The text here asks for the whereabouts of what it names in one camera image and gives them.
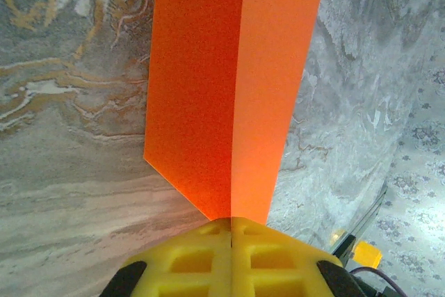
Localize aluminium frame rail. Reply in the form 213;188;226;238
330;185;389;263

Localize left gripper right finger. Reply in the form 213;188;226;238
231;216;370;297

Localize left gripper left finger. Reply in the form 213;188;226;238
99;216;232;297

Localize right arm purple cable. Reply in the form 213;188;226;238
348;266;406;297

